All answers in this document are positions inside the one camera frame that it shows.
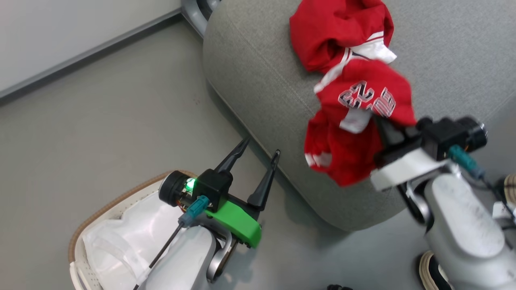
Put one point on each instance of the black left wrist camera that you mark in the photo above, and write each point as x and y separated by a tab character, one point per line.
209	183

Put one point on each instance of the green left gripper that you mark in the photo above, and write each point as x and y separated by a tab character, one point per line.
236	221

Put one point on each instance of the beige soled dark shoe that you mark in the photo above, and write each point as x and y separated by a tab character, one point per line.
511	189
433	272

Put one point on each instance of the red and white jersey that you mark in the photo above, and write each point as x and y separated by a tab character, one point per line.
334	36

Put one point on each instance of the small black floor object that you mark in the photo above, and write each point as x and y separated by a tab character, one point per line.
339	287

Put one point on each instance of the grey fabric sofa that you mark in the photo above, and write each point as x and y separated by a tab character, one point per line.
262	64

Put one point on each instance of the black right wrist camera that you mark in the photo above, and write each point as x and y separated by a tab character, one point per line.
447	135

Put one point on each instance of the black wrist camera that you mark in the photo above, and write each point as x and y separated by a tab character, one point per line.
447	135
209	183

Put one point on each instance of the beige rimmed white laundry basket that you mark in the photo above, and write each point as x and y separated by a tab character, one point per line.
78	278

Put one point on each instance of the grey metal partition foot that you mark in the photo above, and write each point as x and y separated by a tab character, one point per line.
195	12

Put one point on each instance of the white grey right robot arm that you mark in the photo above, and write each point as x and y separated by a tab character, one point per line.
463	217

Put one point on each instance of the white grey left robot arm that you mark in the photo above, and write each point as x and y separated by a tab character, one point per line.
181	262

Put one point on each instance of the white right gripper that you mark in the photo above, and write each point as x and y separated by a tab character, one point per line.
407	169

